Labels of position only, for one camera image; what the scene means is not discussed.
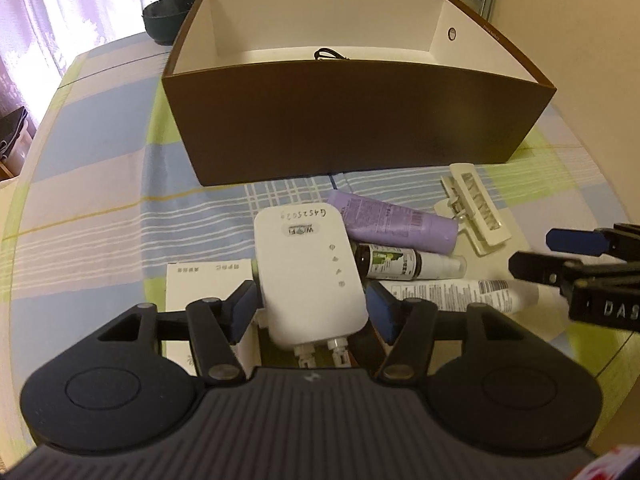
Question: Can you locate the white paper carton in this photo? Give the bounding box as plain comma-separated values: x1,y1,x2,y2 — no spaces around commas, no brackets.
165,259,264,376

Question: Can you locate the white wifi extender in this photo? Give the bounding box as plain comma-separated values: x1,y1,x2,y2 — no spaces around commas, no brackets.
253,203,368,367

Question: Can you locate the brown cardboard box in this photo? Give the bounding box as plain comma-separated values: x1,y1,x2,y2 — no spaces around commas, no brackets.
161,0,557,187

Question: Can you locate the white hair claw clip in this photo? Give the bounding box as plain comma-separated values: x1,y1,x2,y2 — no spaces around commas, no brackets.
433,162,514,256

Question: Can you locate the red and white object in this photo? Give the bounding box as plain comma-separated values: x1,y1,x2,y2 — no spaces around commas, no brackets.
577,452,640,480

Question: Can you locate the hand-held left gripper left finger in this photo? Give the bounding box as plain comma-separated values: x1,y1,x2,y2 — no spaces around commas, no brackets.
95,280,259,383

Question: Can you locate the pink curtain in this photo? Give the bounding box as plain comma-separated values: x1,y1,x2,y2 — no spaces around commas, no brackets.
0,0,151,128

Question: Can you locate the white cosmetic tube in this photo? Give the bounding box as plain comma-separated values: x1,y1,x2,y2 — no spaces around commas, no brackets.
377,279,538,317

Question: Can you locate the brown spray bottle white cap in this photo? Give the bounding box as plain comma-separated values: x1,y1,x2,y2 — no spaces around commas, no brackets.
353,243,467,281

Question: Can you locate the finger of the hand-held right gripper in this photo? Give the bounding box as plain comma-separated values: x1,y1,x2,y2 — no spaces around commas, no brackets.
546,222,640,262
508,251,601,292

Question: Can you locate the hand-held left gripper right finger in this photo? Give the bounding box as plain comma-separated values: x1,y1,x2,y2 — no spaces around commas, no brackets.
365,280,540,382

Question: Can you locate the purple cosmetic tube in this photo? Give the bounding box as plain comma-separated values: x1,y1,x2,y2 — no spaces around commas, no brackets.
327,189,459,254

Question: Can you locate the checked tablecloth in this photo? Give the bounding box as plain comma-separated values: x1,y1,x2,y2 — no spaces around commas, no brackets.
0,32,640,461

